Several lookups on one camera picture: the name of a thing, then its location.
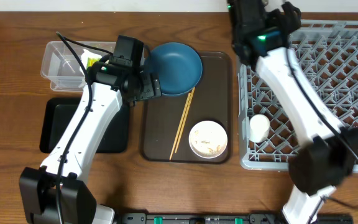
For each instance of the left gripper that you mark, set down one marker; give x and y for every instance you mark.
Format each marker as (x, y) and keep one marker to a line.
(152, 86)

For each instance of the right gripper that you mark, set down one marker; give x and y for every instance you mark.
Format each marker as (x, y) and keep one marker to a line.
(291, 13)

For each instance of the white napkin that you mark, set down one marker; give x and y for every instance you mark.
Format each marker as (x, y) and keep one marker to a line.
(87, 54)

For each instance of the white cup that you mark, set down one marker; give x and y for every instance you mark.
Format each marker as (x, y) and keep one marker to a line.
(259, 128)

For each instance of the yellow green snack wrapper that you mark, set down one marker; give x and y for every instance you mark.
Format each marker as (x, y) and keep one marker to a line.
(91, 62)

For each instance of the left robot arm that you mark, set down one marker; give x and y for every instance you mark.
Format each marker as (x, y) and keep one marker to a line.
(56, 192)

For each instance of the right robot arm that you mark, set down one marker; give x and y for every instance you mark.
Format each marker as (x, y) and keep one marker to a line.
(328, 150)

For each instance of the grey dishwasher rack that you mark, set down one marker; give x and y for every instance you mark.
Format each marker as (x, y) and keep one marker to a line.
(328, 55)

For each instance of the dark blue plate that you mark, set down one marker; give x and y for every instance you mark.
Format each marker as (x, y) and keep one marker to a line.
(178, 66)

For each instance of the wooden chopstick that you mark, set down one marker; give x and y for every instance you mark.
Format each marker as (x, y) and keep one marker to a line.
(185, 124)
(172, 151)

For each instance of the dark brown serving tray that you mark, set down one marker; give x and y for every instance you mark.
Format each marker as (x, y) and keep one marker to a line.
(211, 101)

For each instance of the black plastic tray bin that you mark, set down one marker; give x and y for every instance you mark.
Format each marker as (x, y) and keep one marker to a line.
(59, 112)

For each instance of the white bowl with food scraps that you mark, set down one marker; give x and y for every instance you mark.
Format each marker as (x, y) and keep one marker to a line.
(208, 139)

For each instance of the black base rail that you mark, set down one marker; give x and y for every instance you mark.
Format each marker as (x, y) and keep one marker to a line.
(250, 218)

